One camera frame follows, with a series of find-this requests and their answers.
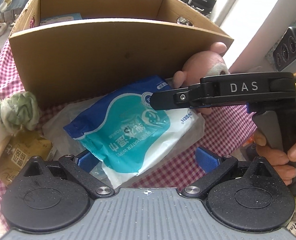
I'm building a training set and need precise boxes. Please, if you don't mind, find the brown cardboard box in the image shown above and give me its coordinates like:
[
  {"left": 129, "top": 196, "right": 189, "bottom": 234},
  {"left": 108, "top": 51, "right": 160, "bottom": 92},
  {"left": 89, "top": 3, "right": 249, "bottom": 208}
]
[{"left": 9, "top": 0, "right": 233, "bottom": 108}]

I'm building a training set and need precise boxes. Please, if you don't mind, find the white curtain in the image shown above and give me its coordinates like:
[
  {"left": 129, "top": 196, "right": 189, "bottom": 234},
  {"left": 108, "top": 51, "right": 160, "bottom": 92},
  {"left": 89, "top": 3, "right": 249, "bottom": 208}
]
[{"left": 210, "top": 0, "right": 296, "bottom": 73}]

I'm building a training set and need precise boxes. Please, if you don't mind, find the yellow snack packet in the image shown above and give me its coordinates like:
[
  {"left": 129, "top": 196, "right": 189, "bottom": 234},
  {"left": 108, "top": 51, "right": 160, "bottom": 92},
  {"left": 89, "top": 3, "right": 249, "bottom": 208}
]
[{"left": 0, "top": 128, "right": 57, "bottom": 185}]

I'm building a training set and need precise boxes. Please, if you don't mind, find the blue bandage box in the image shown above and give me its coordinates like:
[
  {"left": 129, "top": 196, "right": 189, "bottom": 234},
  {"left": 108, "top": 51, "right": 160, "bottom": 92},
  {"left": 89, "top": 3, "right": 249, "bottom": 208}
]
[{"left": 40, "top": 13, "right": 82, "bottom": 26}]

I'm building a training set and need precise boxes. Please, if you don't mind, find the blue wet wipes pack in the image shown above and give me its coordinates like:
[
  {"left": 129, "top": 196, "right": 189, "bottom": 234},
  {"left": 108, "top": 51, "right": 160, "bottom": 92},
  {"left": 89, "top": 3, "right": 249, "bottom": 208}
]
[{"left": 64, "top": 75, "right": 205, "bottom": 189}]

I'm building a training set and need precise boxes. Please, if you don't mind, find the pink plush monkey toy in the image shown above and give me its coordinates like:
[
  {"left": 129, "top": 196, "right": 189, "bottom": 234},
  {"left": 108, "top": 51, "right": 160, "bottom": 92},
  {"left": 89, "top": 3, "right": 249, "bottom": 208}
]
[{"left": 172, "top": 42, "right": 230, "bottom": 116}]

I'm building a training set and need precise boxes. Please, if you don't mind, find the person's right hand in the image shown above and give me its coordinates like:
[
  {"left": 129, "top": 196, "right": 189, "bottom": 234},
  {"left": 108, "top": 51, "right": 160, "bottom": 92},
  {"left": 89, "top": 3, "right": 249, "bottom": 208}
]
[{"left": 253, "top": 129, "right": 296, "bottom": 185}]

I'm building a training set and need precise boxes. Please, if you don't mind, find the green white crumpled cloth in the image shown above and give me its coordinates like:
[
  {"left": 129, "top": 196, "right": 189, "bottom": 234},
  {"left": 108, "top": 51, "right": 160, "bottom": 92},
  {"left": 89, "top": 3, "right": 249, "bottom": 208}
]
[{"left": 0, "top": 92, "right": 40, "bottom": 134}]

